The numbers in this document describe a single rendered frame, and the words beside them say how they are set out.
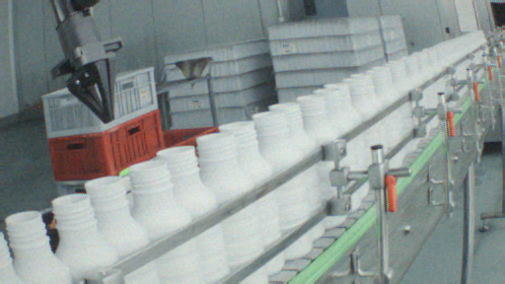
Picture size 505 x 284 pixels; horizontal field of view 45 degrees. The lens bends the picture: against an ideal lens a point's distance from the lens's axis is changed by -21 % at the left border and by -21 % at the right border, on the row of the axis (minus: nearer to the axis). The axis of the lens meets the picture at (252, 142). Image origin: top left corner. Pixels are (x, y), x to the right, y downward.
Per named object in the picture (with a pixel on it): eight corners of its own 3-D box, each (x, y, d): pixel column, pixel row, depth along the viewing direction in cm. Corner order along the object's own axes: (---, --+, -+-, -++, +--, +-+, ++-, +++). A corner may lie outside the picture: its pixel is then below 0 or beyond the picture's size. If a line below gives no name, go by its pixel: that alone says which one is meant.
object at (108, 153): (111, 179, 323) (104, 131, 319) (52, 181, 338) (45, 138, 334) (167, 151, 379) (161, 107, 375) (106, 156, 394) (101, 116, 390)
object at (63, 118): (104, 131, 319) (98, 84, 315) (44, 139, 333) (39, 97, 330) (160, 107, 375) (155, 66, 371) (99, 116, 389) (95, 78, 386)
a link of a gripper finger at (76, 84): (148, 103, 90) (122, 39, 90) (115, 113, 84) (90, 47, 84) (113, 125, 94) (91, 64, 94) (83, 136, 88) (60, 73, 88)
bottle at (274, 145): (301, 263, 81) (283, 116, 79) (253, 263, 84) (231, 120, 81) (320, 246, 87) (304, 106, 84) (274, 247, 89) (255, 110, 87)
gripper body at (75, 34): (126, 48, 91) (109, 4, 91) (80, 59, 82) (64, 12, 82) (96, 71, 94) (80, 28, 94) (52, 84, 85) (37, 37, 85)
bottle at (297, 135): (274, 237, 94) (256, 106, 91) (322, 229, 94) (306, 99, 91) (278, 249, 88) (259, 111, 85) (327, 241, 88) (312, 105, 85)
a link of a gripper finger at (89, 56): (138, 106, 88) (112, 42, 89) (105, 117, 82) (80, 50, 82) (105, 129, 92) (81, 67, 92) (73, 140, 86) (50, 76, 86)
